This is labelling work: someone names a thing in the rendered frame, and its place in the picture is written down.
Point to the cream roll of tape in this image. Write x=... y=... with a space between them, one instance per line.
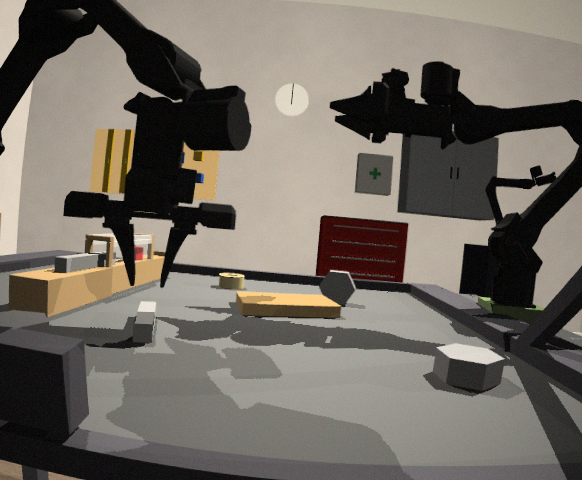
x=231 y=281

